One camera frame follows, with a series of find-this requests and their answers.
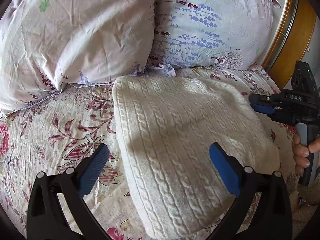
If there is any black camera box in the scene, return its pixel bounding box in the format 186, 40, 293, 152
291, 61, 319, 105

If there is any pale pink floral pillow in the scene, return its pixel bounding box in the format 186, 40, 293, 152
1, 0, 155, 115

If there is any floral bed sheet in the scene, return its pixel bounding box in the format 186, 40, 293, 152
1, 64, 298, 239

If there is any wooden bed headboard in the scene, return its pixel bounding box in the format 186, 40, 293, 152
258, 0, 317, 89

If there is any cream cable-knit sweater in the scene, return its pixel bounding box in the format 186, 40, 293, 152
112, 76, 280, 239

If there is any white blue-lavender pillow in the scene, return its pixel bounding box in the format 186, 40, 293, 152
149, 0, 279, 70

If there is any person's right hand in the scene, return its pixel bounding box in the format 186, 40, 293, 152
292, 133, 320, 175

